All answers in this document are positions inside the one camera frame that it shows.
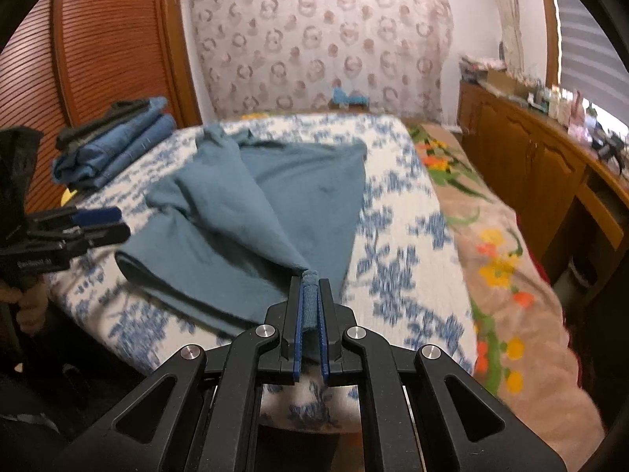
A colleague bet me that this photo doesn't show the blue floral white quilt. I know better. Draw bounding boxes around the blue floral white quilt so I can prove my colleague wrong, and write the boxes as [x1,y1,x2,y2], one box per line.
[46,112,481,434]

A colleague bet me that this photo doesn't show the teal blue shirt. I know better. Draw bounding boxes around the teal blue shirt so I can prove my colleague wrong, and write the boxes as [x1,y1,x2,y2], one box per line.
[114,124,368,340]

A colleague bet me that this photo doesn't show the beige flowered blanket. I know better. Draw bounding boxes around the beige flowered blanket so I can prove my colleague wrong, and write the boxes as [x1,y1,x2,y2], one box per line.
[407,120,609,468]

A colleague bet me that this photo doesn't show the cardboard box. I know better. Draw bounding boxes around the cardboard box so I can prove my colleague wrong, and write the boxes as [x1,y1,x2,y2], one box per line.
[486,69,530,98]

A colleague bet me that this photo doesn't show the folded blue jeans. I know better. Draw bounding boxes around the folded blue jeans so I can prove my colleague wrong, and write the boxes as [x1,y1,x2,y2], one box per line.
[53,97,169,185]
[86,114,177,190]

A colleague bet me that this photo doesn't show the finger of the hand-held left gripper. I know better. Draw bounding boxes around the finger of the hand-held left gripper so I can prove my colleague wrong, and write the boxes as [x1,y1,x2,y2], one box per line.
[69,207,123,227]
[74,222,131,249]

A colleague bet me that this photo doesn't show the wooden cabinet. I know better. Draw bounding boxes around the wooden cabinet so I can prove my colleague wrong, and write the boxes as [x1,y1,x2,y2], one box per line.
[457,80,629,298]

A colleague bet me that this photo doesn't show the folded dark pants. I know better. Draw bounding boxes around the folded dark pants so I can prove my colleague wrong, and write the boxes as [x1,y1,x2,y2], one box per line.
[55,100,152,151]

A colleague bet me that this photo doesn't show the person's left hand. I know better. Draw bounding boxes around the person's left hand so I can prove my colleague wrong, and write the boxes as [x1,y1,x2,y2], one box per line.
[0,284,48,331]

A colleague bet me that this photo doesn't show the wooden louvered wardrobe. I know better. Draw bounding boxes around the wooden louvered wardrobe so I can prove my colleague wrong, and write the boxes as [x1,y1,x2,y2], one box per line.
[0,0,203,217]

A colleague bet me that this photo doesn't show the pale curtain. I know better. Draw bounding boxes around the pale curtain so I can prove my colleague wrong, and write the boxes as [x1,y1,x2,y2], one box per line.
[484,0,526,78]

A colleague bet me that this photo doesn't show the small blue toy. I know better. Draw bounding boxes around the small blue toy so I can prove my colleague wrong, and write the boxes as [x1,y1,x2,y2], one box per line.
[329,85,370,109]

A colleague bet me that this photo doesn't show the window blind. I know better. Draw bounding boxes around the window blind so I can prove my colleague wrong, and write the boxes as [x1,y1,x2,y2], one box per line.
[552,0,629,126]

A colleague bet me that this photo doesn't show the patterned headboard cover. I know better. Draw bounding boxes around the patterned headboard cover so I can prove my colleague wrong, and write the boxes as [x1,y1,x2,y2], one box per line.
[179,0,455,125]

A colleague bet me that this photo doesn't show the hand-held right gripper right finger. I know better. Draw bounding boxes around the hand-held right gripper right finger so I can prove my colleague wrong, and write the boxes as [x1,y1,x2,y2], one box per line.
[319,278,567,472]

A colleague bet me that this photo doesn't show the clutter of small items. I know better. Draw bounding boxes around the clutter of small items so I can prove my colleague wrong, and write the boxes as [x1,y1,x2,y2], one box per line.
[459,54,629,174]

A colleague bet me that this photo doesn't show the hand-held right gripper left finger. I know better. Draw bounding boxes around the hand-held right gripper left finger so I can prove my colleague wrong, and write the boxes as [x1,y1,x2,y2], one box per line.
[49,276,308,472]

